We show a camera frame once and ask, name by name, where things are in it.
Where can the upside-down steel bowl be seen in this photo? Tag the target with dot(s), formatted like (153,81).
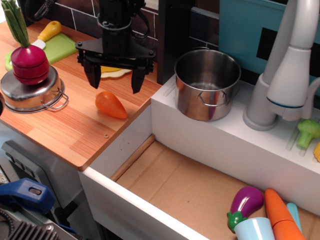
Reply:
(25,99)

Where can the steel pot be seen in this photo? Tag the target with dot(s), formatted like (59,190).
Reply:
(206,82)

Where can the yellow toy corn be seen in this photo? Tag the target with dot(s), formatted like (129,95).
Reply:
(316,152)

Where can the white toy sink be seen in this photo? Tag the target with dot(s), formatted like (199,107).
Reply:
(169,177)

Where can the small orange toy carrot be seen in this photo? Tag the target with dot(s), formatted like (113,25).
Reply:
(107,103)

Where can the green cutting board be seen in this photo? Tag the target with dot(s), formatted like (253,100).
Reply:
(59,47)

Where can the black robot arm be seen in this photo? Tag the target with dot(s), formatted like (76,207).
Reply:
(132,7)

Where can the light blue toy utensil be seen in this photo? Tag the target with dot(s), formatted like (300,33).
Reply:
(293,209)

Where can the green toy broccoli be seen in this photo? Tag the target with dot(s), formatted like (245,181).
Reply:
(309,129)

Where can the light blue toy cup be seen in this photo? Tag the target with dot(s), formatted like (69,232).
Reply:
(258,228)

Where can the yellow-handled toy knife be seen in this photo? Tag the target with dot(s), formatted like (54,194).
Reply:
(52,29)

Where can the purple toy eggplant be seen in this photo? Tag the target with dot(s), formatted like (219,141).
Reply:
(247,200)

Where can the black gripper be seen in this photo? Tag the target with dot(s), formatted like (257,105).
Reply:
(115,48)

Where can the yellow toy fish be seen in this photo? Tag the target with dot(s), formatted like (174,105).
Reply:
(107,69)

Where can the blue clamp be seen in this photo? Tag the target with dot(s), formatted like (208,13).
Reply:
(27,194)

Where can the cream toy plate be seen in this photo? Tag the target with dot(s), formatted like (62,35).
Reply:
(116,74)

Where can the grey toy faucet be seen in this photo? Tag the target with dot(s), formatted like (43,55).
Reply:
(284,88)

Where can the red toy radish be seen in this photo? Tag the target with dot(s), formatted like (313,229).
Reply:
(29,63)

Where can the large orange toy carrot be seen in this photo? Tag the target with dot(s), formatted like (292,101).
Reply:
(282,223)

